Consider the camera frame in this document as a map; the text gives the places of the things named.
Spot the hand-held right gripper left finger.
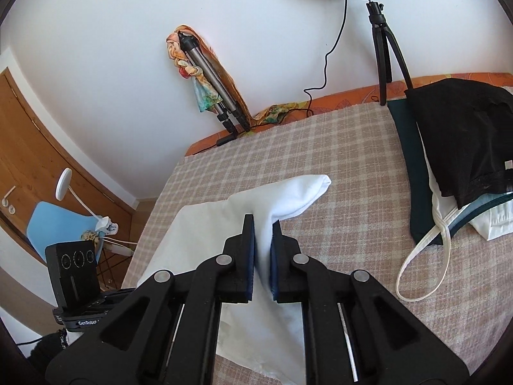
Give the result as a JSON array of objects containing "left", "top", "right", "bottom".
[{"left": 46, "top": 213, "right": 257, "bottom": 385}]

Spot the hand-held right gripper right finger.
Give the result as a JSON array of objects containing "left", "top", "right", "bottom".
[{"left": 271, "top": 220, "right": 469, "bottom": 385}]

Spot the blue chair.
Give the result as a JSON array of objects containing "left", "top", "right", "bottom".
[{"left": 30, "top": 201, "right": 137, "bottom": 289}]

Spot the white clamp desk lamp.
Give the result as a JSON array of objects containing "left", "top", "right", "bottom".
[{"left": 55, "top": 168, "right": 121, "bottom": 238}]

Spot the pink plaid blanket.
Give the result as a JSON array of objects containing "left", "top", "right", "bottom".
[{"left": 120, "top": 86, "right": 513, "bottom": 385}]

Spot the wooden door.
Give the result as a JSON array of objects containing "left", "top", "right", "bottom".
[{"left": 0, "top": 67, "right": 139, "bottom": 265}]

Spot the white canvas tote bag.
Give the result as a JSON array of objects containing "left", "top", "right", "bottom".
[{"left": 395, "top": 160, "right": 513, "bottom": 302}]

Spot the colourful floral scarf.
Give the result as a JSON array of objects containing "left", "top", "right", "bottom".
[{"left": 165, "top": 26, "right": 309, "bottom": 129}]

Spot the grey folded tripod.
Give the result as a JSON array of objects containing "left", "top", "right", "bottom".
[{"left": 177, "top": 31, "right": 252, "bottom": 147}]

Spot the light blue cloth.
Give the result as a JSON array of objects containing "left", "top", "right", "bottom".
[{"left": 453, "top": 192, "right": 513, "bottom": 233}]

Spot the black garment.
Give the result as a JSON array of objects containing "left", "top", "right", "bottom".
[{"left": 405, "top": 79, "right": 513, "bottom": 210}]

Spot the folded white collared shirt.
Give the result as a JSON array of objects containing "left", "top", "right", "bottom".
[{"left": 469, "top": 198, "right": 513, "bottom": 242}]

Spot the white cable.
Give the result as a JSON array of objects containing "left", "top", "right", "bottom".
[{"left": 102, "top": 237, "right": 136, "bottom": 256}]

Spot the black ring light cable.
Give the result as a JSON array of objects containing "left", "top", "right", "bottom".
[{"left": 246, "top": 0, "right": 347, "bottom": 131}]

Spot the black ring light tripod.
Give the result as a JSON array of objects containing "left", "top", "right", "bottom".
[{"left": 356, "top": 0, "right": 413, "bottom": 107}]

